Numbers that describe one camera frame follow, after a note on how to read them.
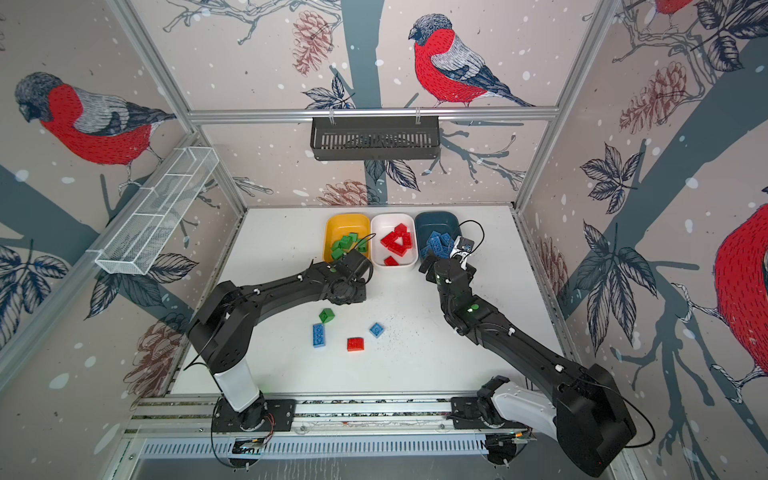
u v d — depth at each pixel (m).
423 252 1.04
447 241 1.07
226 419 0.73
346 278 0.68
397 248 1.07
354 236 1.10
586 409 0.39
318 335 0.87
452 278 0.59
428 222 1.13
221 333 0.47
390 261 1.02
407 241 1.07
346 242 1.07
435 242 1.04
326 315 0.90
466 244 0.69
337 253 1.04
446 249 1.04
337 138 0.95
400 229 1.10
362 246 1.06
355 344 0.85
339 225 1.11
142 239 0.73
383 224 1.11
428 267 0.74
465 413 0.73
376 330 0.88
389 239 1.09
